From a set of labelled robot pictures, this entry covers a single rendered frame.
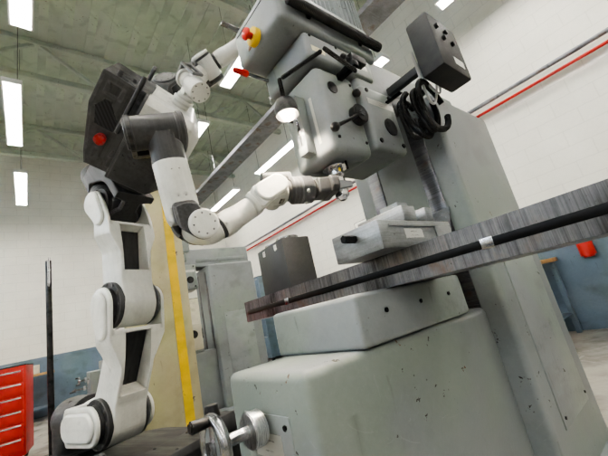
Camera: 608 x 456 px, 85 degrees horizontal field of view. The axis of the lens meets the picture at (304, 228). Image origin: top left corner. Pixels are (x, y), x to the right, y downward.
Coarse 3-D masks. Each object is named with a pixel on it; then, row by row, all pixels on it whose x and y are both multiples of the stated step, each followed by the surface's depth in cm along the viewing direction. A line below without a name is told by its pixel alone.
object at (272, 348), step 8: (256, 280) 816; (256, 288) 817; (192, 304) 876; (192, 312) 870; (192, 320) 863; (200, 320) 875; (264, 320) 789; (272, 320) 799; (264, 328) 789; (272, 328) 791; (264, 336) 791; (272, 336) 785; (272, 344) 778; (272, 352) 771; (272, 360) 770
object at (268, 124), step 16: (368, 0) 322; (384, 0) 321; (400, 0) 325; (368, 16) 335; (384, 16) 339; (368, 32) 354; (576, 48) 384; (544, 80) 411; (496, 96) 450; (512, 96) 435; (272, 112) 454; (256, 128) 483; (272, 128) 493; (240, 144) 518; (256, 144) 524; (224, 160) 559; (240, 160) 564; (208, 176) 609; (224, 176) 610; (208, 192) 660; (320, 208) 724; (256, 240) 923
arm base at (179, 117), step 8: (176, 112) 87; (120, 120) 83; (128, 120) 82; (176, 120) 87; (184, 120) 87; (128, 128) 82; (184, 128) 87; (128, 136) 82; (184, 136) 88; (128, 144) 83; (184, 144) 90; (136, 152) 86; (144, 152) 90
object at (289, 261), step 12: (276, 240) 129; (288, 240) 123; (300, 240) 126; (264, 252) 133; (276, 252) 126; (288, 252) 121; (300, 252) 124; (264, 264) 134; (276, 264) 126; (288, 264) 120; (300, 264) 123; (312, 264) 125; (264, 276) 134; (276, 276) 126; (288, 276) 119; (300, 276) 121; (312, 276) 124; (264, 288) 135; (276, 288) 127
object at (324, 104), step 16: (304, 80) 111; (320, 80) 108; (336, 80) 113; (304, 96) 111; (320, 96) 106; (336, 96) 109; (352, 96) 116; (320, 112) 105; (336, 112) 106; (320, 128) 105; (352, 128) 109; (320, 144) 105; (336, 144) 102; (352, 144) 106; (368, 144) 113; (304, 160) 111; (320, 160) 107; (336, 160) 107; (352, 160) 110; (320, 176) 118
